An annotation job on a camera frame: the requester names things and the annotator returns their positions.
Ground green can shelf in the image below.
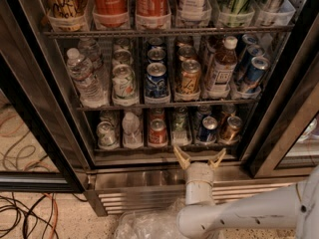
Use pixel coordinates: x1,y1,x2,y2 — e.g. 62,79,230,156
172,107,188,140
216,0,254,27

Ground water bottle shelf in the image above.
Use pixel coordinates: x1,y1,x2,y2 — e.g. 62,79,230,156
67,48,107,109
122,112,143,148

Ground water bottle bottom shelf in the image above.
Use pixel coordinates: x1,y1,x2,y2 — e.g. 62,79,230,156
122,112,143,148

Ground blue pepsi can behind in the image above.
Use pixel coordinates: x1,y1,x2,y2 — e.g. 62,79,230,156
194,105,211,129

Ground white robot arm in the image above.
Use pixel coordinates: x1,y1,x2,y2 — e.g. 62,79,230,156
173,145,319,239

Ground water bottle middle shelf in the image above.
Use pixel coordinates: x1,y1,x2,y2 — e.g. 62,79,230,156
67,48,107,109

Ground black cables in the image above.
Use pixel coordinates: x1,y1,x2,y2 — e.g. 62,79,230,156
0,192,88,239

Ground blue red bull can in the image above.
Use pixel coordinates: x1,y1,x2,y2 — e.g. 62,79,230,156
239,56,270,94

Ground white green can behind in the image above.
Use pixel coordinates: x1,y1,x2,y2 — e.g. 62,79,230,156
100,111,119,128

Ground yellow lacroix can top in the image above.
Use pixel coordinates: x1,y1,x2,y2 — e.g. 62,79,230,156
48,0,88,31

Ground red can behind bottom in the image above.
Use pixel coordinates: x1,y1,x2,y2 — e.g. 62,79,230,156
150,108,165,121

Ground blue pepsi can bottom shelf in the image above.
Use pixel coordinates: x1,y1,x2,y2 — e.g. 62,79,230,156
196,116,218,142

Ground right glass fridge door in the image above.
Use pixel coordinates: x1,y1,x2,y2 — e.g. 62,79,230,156
248,47,319,179

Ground green can bottom shelf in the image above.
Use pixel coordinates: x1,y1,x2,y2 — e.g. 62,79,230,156
172,107,188,140

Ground white labelled bottle top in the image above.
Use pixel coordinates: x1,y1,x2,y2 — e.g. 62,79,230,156
177,0,207,21

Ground white green can middle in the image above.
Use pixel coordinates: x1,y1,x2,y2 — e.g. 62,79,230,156
112,64,137,101

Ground orange lacroix can middle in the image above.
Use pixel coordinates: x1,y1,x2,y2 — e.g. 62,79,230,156
176,59,201,95

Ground tea bottle white cap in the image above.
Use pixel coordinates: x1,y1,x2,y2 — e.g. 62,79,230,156
204,36,237,92

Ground clear plastic bag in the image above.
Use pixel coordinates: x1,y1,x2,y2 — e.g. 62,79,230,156
114,198,187,239

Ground white green can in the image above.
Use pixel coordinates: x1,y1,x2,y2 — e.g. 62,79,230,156
96,121,118,149
100,111,119,128
112,49,133,67
112,64,137,101

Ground water bottle behind middle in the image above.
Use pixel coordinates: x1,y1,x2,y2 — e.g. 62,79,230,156
78,38,105,81

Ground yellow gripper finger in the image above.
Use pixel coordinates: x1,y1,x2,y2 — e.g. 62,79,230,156
207,148,226,169
173,145,190,170

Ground orange cable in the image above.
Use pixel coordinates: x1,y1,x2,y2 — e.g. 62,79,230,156
43,192,60,239

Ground white green can bottom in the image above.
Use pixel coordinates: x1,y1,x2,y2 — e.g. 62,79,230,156
96,121,118,149

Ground gold can bottom shelf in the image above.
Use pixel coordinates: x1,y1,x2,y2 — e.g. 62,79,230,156
219,116,242,144

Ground red coca-cola can bottom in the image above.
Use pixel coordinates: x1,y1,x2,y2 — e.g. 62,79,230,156
149,119,166,144

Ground green can top shelf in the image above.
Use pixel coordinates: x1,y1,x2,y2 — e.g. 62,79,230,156
216,0,254,27

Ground left glass fridge door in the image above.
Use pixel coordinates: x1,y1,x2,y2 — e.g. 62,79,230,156
0,0,92,192

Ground blue pepsi can middle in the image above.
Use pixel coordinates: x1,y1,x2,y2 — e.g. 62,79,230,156
146,63,168,99

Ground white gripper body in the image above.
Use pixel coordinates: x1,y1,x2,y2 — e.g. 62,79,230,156
185,162,214,205

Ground steel fridge base grille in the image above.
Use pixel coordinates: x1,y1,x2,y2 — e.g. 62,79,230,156
84,163,312,216

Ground gold can behind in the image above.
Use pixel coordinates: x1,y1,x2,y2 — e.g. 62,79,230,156
218,104,236,125

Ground glass fridge door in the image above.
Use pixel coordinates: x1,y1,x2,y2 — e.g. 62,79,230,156
248,47,319,179
0,0,92,192

